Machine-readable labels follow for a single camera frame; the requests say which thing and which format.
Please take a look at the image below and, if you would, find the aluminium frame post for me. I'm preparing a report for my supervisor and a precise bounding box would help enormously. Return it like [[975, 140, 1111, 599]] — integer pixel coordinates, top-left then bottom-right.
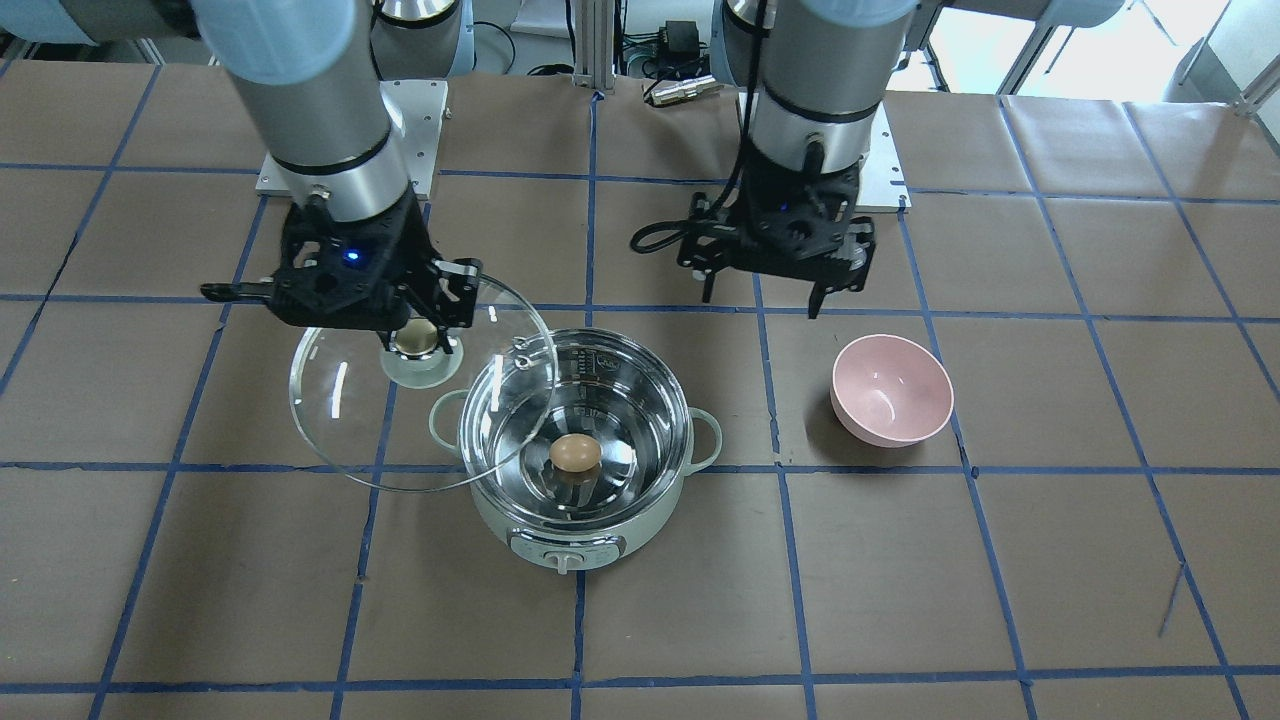
[[568, 1, 617, 95]]

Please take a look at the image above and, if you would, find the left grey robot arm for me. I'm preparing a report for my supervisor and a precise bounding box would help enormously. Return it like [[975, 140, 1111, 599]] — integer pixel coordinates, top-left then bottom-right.
[[630, 1, 941, 316]]

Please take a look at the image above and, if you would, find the glass pot lid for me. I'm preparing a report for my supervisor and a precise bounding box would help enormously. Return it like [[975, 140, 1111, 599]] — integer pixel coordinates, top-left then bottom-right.
[[288, 275, 559, 495]]

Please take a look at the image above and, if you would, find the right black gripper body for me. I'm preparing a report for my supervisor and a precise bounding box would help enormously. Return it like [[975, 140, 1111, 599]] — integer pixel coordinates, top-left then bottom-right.
[[200, 190, 483, 332]]

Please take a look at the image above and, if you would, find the light green cooking pot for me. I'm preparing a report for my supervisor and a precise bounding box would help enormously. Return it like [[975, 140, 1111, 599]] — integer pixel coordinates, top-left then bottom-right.
[[467, 328, 723, 575]]

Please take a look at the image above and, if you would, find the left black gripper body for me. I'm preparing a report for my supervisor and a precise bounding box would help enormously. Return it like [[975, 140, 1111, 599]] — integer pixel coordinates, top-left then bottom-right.
[[677, 165, 876, 291]]

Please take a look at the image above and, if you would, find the brown egg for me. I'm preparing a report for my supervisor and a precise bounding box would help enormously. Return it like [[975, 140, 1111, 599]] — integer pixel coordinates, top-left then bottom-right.
[[548, 433, 603, 473]]

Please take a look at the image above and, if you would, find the pink bowl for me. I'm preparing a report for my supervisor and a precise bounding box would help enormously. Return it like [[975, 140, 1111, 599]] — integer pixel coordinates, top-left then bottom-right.
[[828, 334, 955, 448]]

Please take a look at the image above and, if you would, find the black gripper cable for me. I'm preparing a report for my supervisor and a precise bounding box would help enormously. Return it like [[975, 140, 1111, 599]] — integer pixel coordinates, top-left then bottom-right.
[[630, 79, 771, 255]]

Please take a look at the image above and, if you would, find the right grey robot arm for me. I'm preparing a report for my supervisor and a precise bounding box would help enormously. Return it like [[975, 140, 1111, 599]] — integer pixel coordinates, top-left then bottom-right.
[[3, 1, 481, 356]]

